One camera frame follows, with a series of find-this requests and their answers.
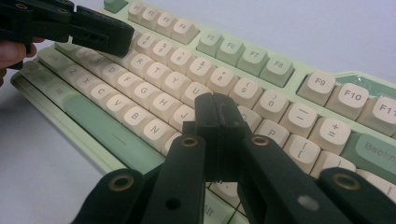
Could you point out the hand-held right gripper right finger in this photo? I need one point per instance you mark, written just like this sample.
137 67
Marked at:
232 140

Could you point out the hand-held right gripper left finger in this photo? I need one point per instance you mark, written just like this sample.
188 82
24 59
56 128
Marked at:
211 140

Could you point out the pale green keyboard with cream keys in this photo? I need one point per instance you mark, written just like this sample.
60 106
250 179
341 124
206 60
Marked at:
155 74

